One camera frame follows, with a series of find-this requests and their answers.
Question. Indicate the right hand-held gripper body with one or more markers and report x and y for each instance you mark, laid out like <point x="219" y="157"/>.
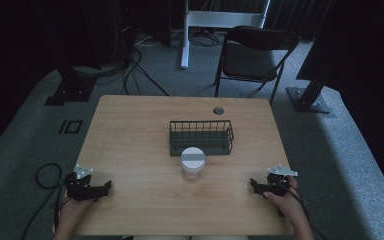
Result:
<point x="277" y="182"/>

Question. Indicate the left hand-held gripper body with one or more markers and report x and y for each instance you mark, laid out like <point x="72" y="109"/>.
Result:
<point x="78" y="188"/>

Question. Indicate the person's left hand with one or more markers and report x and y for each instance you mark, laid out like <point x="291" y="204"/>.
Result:
<point x="70" y="210"/>

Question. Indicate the person's right hand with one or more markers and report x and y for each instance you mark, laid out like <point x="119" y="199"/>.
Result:
<point x="288" y="203"/>

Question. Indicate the clear jar with white lid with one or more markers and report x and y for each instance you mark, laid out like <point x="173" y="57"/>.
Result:
<point x="192" y="163"/>

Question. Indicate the black folding chair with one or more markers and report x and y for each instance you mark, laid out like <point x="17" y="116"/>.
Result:
<point x="250" y="56"/>

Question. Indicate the dark curtain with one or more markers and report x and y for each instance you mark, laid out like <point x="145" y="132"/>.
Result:
<point x="10" y="66"/>
<point x="363" y="50"/>

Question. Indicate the black stand with base plate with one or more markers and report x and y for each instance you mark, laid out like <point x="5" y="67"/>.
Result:
<point x="70" y="90"/>
<point x="310" y="100"/>

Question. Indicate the white desk frame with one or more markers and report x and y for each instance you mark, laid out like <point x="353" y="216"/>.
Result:
<point x="213" y="19"/>

